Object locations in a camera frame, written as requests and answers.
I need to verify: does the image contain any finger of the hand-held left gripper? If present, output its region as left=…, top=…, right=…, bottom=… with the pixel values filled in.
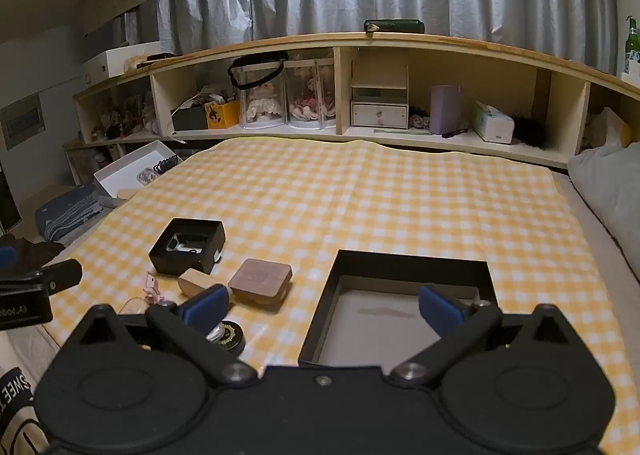
left=0, top=235, right=19, bottom=269
left=0, top=258, right=84, bottom=294

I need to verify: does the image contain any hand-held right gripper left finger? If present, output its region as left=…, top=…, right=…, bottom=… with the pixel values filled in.
left=75, top=283, right=259, bottom=388

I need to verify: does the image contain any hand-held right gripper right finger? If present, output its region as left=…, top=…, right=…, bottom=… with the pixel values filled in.
left=390, top=285, right=576, bottom=387

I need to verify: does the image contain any light wooden block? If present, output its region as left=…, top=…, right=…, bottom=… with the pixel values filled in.
left=177, top=268, right=234, bottom=300

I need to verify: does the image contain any black round jar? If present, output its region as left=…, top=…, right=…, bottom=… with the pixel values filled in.
left=212, top=318, right=248, bottom=355

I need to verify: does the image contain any large black box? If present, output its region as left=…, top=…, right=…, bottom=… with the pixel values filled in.
left=298, top=248, right=501, bottom=369

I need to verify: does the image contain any small black box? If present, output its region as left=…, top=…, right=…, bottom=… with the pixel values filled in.
left=148, top=218, right=227, bottom=276

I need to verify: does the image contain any pink eyelash curler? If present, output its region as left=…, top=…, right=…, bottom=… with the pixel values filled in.
left=143, top=272, right=174, bottom=309

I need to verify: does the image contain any dark wooden square box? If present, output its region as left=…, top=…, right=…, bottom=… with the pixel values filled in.
left=228, top=257, right=294, bottom=312

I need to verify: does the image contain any blue striped cloth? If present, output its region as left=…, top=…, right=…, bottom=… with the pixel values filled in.
left=34, top=184, right=109, bottom=241

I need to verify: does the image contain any silver metal tool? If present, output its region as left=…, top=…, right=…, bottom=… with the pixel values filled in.
left=164, top=233, right=209, bottom=254

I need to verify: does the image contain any white printed cloth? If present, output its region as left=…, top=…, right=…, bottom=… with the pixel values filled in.
left=0, top=334, right=52, bottom=455

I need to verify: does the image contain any open white box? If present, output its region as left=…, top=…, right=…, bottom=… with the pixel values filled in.
left=93, top=140, right=179, bottom=199

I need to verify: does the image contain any yellow checkered cloth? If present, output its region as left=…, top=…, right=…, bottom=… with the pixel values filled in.
left=37, top=136, right=622, bottom=455

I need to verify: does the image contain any dark green box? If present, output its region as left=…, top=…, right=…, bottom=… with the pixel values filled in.
left=171, top=107, right=209, bottom=132

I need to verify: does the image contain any white tissue box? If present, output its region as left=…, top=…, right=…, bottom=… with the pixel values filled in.
left=472, top=102, right=516, bottom=145

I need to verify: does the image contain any yellow printed box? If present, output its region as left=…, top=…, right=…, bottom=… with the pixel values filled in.
left=203, top=100, right=241, bottom=130

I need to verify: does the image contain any black feathery item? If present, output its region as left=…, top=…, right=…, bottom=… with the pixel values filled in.
left=512, top=116, right=551, bottom=151

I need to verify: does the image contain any purple box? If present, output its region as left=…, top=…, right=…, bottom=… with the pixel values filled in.
left=429, top=84, right=462, bottom=135

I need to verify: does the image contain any grey pillow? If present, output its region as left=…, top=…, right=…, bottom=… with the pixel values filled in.
left=567, top=142, right=640, bottom=284

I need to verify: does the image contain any small wooden drawer organizer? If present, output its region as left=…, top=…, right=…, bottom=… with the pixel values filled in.
left=349, top=62, right=410, bottom=129

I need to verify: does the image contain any white cardboard box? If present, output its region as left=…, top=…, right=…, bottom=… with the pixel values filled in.
left=82, top=40, right=167, bottom=86

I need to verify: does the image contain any white plastic bag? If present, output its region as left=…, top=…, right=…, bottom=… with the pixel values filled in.
left=584, top=107, right=632, bottom=156

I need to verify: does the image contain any dark green case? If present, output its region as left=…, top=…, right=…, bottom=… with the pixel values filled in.
left=363, top=18, right=426, bottom=35

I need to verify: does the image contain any green glass bottle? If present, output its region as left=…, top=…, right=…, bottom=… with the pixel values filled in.
left=622, top=16, right=640, bottom=82

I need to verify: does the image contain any grey wall panel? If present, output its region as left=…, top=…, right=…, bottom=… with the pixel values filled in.
left=0, top=94, right=47, bottom=152

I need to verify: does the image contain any black strap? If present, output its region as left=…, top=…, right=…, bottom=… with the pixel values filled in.
left=228, top=50, right=290, bottom=89

